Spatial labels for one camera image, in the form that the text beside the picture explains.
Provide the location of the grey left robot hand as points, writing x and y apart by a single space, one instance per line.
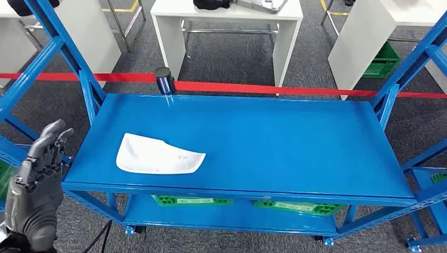
38 174

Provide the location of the white plastic shell part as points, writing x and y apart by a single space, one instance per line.
153 157

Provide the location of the white workbench table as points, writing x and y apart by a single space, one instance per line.
90 35
363 45
167 42

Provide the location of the grey metal plate part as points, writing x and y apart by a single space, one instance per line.
262 5

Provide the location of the green plastic crate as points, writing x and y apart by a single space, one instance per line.
384 63
314 208
167 200
5 173
440 178

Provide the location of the black fabric bag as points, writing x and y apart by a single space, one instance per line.
209 4
17 7

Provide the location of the yellow floor tape line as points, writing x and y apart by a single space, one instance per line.
118 10
338 14

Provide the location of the red barrier belt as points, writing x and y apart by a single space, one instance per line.
244 87

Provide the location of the chrome table crossbar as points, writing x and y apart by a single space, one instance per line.
227 31

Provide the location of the black barrier stanchion post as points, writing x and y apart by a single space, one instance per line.
164 82

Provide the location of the chrome tube frame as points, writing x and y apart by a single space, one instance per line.
324 15
118 26

